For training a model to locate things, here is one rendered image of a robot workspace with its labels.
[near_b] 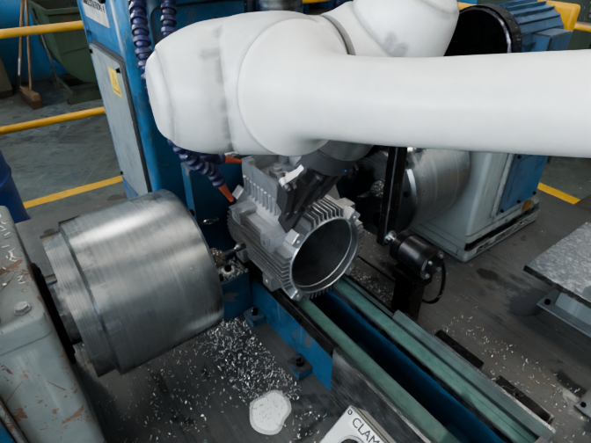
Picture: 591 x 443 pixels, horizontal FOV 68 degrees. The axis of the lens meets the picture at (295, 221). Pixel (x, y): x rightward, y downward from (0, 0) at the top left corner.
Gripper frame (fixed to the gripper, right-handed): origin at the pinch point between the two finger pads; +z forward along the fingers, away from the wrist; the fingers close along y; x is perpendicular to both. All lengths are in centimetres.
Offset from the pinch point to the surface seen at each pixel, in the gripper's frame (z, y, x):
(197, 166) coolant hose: -4.7, 12.0, -11.1
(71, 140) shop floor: 262, -15, -231
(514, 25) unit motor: -18, -58, -13
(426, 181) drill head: 1.0, -31.0, 3.9
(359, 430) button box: -13.3, 14.8, 29.9
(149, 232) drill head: -1.6, 22.0, -5.0
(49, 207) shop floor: 213, 22, -145
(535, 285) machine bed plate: 17, -56, 33
